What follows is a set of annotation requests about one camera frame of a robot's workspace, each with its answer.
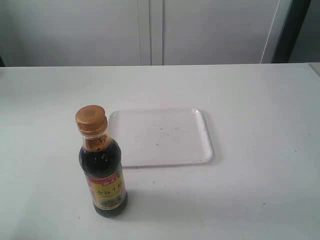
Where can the white plastic tray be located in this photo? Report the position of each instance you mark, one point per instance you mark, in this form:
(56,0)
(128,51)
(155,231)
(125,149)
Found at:
(161,137)

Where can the dark soy sauce bottle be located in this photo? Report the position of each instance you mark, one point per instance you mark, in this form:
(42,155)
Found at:
(100,159)

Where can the dark vertical post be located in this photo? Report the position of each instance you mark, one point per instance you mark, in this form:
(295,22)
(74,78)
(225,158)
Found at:
(290,31)

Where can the white cabinet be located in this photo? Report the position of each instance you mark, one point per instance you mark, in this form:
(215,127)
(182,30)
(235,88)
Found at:
(139,32)

